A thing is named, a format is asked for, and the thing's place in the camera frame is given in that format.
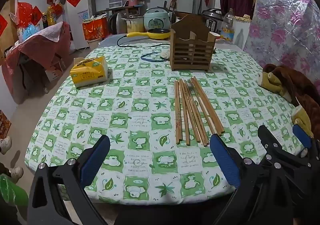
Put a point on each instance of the cream round object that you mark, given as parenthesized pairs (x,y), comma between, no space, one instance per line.
(165,54)

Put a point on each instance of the white refrigerator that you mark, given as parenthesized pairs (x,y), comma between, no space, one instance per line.
(80,27)

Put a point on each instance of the white sneaker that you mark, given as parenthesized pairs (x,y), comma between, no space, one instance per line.
(5,145)
(16,173)

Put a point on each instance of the clear plastic bottle yellow label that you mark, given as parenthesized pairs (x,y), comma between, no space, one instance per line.
(227,29)

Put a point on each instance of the red plastic bag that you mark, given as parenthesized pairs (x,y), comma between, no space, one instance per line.
(27,12)

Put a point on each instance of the wooden slatted chopstick holder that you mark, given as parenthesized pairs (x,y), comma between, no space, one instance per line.
(192,49)

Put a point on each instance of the light green rice cooker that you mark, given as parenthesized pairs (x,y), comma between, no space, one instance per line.
(156,18)

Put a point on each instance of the yellow electric frying pan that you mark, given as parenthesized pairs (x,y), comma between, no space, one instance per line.
(157,33)

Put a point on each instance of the red gift box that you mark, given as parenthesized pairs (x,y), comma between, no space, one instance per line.
(95,29)

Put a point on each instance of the row of wooden chopsticks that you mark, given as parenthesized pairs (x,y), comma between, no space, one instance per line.
(192,110)

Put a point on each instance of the black silver pressure cooker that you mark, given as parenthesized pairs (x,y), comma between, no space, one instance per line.
(212,18)

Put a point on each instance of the red plastic covered table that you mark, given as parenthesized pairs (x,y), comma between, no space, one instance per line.
(42,42)

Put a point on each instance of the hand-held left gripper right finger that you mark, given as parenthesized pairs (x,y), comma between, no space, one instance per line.
(223,160)

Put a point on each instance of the red printed box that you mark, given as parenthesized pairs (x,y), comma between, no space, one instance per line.
(4,125)

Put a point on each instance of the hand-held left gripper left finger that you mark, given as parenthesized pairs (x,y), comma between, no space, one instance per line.
(96,157)

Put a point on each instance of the red white bowl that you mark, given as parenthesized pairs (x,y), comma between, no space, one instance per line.
(214,35)

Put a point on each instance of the stainless steel kettle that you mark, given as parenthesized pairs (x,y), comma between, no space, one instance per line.
(116,23)

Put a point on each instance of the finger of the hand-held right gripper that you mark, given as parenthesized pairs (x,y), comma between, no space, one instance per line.
(301,135)
(271,142)

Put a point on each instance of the brown yellow plush cloth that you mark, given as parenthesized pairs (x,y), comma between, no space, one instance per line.
(295,82)

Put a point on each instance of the yellow tissue pack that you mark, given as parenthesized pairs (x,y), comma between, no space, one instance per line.
(88,69)

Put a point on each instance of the blue packet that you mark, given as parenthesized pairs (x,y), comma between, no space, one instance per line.
(28,32)

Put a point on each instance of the yellow cooking oil bottle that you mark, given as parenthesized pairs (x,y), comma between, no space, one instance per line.
(51,16)

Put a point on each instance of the pink floral foil cover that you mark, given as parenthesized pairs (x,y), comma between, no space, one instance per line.
(282,14)

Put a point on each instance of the cream pot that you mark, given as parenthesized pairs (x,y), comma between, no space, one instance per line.
(135,24)

